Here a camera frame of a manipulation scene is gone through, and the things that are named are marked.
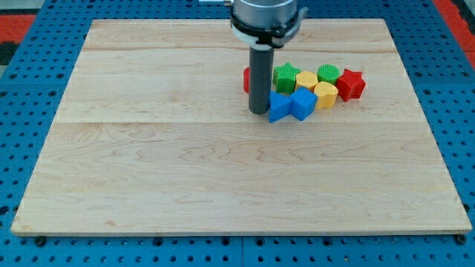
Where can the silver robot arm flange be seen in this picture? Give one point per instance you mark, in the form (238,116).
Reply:
(265,24)

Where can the green star block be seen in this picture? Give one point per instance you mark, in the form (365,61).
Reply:
(284,78)

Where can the red star block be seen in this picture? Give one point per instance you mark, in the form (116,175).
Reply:
(350,85)

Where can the blue triangle block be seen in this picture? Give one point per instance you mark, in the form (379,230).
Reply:
(280,106)

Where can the red block behind rod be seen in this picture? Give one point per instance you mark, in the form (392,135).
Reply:
(246,73)

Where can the blue cube block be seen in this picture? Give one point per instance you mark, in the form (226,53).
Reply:
(303,103)

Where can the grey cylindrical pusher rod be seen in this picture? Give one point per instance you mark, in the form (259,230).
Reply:
(260,79)

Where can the light wooden board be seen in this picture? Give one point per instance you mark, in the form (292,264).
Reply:
(153,137)

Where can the yellow hexagon block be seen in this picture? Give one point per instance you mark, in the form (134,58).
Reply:
(306,79)

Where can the yellow heart block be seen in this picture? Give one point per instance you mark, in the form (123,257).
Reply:
(326,95)

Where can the green cylinder block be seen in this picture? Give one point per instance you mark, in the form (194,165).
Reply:
(328,73)

